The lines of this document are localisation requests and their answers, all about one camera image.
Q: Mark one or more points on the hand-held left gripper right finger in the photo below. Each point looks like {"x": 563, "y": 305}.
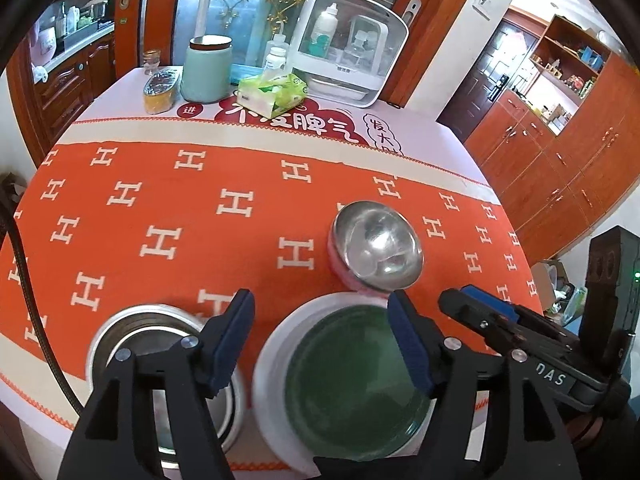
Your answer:
{"x": 410, "y": 345}

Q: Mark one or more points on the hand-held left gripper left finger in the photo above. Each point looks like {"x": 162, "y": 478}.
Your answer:
{"x": 227, "y": 345}

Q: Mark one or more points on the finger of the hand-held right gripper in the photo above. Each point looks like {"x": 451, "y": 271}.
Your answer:
{"x": 487, "y": 297}
{"x": 465, "y": 310}

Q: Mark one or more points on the large white plate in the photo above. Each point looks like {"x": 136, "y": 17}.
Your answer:
{"x": 272, "y": 360}

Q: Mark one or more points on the green plate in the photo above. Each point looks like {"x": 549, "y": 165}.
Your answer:
{"x": 350, "y": 385}

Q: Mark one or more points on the wide steel bowl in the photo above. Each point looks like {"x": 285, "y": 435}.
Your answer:
{"x": 150, "y": 309}

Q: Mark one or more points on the pink steel bowl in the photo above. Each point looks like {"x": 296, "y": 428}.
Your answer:
{"x": 380, "y": 245}

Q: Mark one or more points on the person's right hand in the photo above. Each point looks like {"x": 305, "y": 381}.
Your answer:
{"x": 595, "y": 425}

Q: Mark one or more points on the cardboard box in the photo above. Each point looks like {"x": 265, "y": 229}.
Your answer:
{"x": 555, "y": 280}

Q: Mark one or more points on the dark entrance door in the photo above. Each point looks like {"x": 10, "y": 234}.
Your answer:
{"x": 487, "y": 75}

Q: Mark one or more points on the white red-printed table mat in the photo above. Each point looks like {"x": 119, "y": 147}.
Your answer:
{"x": 325, "y": 120}

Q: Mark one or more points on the green tissue pack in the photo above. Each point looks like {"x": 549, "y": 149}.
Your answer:
{"x": 272, "y": 95}

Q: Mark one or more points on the yellow jar with metal lid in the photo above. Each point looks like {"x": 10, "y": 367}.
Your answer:
{"x": 161, "y": 92}

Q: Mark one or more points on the blue face mask pack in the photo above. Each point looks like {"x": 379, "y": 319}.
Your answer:
{"x": 245, "y": 74}

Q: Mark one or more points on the mint green canister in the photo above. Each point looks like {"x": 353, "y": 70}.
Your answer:
{"x": 207, "y": 72}

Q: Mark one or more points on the clear baby bottle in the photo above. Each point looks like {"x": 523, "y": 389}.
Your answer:
{"x": 362, "y": 37}

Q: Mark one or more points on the white pill bottle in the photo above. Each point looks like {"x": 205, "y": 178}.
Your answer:
{"x": 275, "y": 59}

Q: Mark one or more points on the small glass jar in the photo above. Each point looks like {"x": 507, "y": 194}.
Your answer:
{"x": 151, "y": 62}

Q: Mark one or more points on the wooden kitchen counter cabinet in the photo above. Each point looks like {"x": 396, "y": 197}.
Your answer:
{"x": 65, "y": 90}

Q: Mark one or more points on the white bottle teal label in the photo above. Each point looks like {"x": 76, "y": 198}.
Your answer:
{"x": 322, "y": 30}

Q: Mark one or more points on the clear squeeze bottle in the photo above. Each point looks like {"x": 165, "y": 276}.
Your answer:
{"x": 282, "y": 35}

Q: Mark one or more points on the pink rice cooker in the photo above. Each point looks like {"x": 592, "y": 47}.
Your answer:
{"x": 42, "y": 47}

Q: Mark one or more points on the wooden wall cabinet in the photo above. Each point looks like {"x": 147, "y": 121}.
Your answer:
{"x": 575, "y": 150}

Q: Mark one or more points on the white light switch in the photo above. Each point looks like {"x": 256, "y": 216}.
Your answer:
{"x": 482, "y": 4}

